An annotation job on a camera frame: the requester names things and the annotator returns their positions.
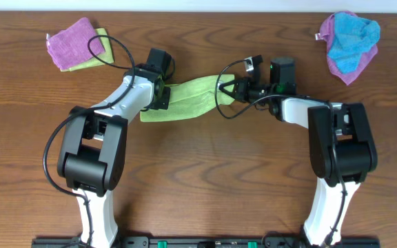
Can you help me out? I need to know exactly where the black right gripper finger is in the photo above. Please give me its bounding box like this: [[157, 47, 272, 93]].
[[218, 88, 235, 101], [218, 80, 236, 90]]

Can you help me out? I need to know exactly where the light green microfiber cloth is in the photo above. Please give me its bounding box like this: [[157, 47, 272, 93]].
[[140, 75, 218, 123]]

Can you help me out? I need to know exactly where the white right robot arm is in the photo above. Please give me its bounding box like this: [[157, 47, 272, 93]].
[[214, 55, 380, 247]]

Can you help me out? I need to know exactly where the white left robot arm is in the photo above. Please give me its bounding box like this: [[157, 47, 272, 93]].
[[57, 48, 174, 247]]

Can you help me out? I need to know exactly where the folded green cloth under purple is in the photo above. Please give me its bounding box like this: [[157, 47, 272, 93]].
[[61, 28, 114, 72]]

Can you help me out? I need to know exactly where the crumpled purple cloth under blue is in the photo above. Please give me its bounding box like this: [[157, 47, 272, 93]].
[[315, 11, 378, 85]]

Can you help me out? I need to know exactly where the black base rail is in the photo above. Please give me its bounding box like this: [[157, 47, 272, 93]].
[[30, 236, 381, 248]]

